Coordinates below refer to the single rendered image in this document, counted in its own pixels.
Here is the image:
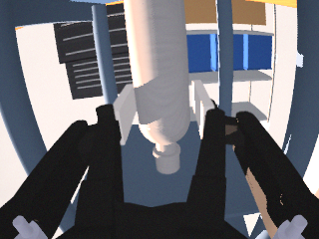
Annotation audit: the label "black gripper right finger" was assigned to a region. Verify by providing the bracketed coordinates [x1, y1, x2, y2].
[175, 80, 319, 239]

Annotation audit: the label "white plastic bottle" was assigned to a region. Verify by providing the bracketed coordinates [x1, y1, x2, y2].
[124, 0, 190, 174]

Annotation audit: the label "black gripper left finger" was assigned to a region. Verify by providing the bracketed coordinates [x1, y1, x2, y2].
[0, 84, 137, 239]

